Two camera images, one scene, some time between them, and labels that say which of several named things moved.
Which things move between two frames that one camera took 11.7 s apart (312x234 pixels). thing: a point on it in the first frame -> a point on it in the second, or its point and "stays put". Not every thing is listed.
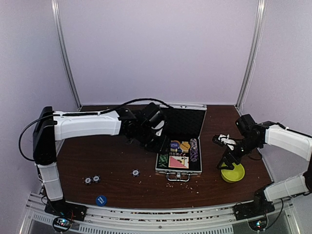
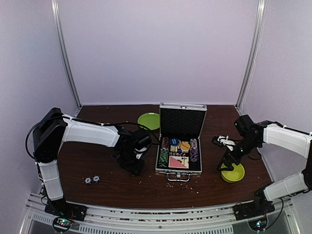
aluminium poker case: x=181 y=155 stays put
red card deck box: x=178 y=162 stays put
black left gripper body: x=150 y=143 -> x=127 y=161
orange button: x=185 y=146 stays put
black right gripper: x=230 y=166 stays put
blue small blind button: x=101 y=200 -> x=174 y=142
